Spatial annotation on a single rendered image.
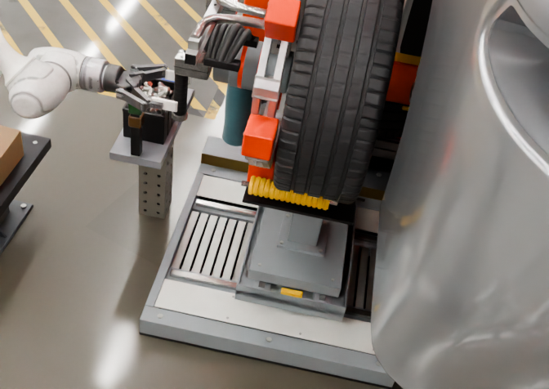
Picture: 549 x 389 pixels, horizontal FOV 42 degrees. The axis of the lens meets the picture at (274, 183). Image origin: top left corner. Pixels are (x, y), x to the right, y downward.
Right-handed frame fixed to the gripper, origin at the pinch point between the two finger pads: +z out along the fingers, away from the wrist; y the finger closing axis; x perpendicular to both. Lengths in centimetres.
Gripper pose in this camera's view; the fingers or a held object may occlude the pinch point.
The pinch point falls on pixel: (180, 91)
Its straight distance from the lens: 192.8
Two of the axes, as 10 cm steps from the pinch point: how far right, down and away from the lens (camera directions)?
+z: 9.8, 2.0, -0.4
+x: 1.2, -7.4, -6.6
